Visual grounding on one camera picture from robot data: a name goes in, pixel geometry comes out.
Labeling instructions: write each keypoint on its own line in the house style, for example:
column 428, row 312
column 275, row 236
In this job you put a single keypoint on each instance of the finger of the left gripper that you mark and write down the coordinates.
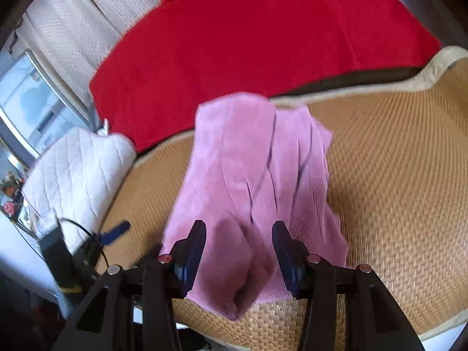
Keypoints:
column 110, row 236

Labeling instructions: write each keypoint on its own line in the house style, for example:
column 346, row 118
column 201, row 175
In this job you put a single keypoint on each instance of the cream striped curtain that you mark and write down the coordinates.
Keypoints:
column 71, row 38

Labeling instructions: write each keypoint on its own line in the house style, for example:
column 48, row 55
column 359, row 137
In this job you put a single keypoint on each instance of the tan woven bed mat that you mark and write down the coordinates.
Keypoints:
column 398, row 182

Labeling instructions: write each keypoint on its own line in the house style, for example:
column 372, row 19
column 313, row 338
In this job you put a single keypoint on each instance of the red blanket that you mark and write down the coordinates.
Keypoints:
column 186, row 52

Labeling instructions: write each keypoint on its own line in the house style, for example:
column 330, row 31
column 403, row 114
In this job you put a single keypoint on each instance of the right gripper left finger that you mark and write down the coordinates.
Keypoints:
column 187, row 254

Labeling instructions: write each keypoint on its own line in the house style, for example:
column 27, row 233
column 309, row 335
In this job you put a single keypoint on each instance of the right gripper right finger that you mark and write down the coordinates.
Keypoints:
column 290, row 254

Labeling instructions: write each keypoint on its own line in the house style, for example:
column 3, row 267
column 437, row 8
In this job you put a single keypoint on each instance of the white quilted pillow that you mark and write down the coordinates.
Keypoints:
column 77, row 178

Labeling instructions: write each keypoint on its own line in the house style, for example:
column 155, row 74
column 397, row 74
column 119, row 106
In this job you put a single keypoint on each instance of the pink corduroy zip jacket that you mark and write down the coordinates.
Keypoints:
column 253, row 164

